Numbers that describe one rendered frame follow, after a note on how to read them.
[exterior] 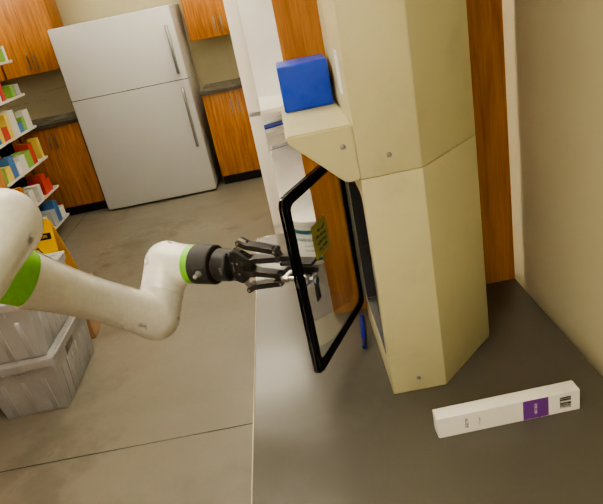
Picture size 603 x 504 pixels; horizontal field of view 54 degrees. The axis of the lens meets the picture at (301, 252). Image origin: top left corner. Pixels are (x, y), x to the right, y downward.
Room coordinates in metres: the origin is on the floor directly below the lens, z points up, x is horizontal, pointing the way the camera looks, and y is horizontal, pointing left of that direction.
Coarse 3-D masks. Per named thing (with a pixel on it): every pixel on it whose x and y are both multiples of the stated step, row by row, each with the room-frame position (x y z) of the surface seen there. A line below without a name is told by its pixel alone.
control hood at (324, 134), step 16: (304, 112) 1.17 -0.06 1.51; (320, 112) 1.14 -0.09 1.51; (336, 112) 1.11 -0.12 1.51; (288, 128) 1.06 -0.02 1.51; (304, 128) 1.03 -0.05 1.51; (320, 128) 1.01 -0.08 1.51; (336, 128) 0.99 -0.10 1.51; (352, 128) 0.99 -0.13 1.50; (288, 144) 0.99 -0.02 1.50; (304, 144) 0.99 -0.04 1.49; (320, 144) 0.99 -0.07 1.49; (336, 144) 0.99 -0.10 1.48; (352, 144) 0.99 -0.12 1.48; (320, 160) 0.99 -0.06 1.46; (336, 160) 0.99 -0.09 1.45; (352, 160) 0.99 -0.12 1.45; (352, 176) 0.99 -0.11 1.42
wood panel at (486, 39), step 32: (288, 0) 1.36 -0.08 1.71; (480, 0) 1.35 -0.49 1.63; (288, 32) 1.36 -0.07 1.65; (320, 32) 1.36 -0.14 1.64; (480, 32) 1.35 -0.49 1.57; (480, 64) 1.35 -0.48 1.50; (480, 96) 1.35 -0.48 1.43; (480, 128) 1.35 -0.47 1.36; (480, 160) 1.35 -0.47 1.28; (480, 192) 1.35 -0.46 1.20; (512, 256) 1.35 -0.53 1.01
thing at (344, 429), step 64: (256, 320) 1.41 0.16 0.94; (512, 320) 1.16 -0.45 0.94; (256, 384) 1.12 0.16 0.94; (320, 384) 1.07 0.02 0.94; (384, 384) 1.03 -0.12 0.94; (448, 384) 0.98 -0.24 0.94; (512, 384) 0.94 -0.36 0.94; (576, 384) 0.91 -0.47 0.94; (256, 448) 0.91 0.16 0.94; (320, 448) 0.88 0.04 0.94; (384, 448) 0.84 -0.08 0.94; (448, 448) 0.81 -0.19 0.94; (512, 448) 0.78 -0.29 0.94; (576, 448) 0.75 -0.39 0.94
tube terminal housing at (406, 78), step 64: (320, 0) 1.21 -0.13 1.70; (384, 0) 0.99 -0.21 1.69; (448, 0) 1.08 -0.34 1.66; (384, 64) 0.99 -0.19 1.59; (448, 64) 1.07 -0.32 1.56; (384, 128) 0.99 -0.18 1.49; (448, 128) 1.05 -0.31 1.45; (384, 192) 0.99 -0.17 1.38; (448, 192) 1.04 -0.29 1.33; (384, 256) 0.99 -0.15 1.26; (448, 256) 1.02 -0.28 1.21; (384, 320) 0.99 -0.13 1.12; (448, 320) 1.01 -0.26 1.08
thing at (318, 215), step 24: (288, 192) 1.07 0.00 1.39; (312, 192) 1.15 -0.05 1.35; (336, 192) 1.25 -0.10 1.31; (312, 216) 1.13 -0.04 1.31; (336, 216) 1.23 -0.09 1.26; (288, 240) 1.03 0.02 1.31; (312, 240) 1.11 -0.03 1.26; (336, 240) 1.21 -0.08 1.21; (312, 264) 1.09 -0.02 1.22; (336, 264) 1.19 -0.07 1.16; (312, 288) 1.08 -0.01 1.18; (336, 288) 1.17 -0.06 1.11; (312, 312) 1.06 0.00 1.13; (336, 312) 1.15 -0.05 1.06; (336, 336) 1.13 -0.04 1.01; (312, 360) 1.03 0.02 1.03
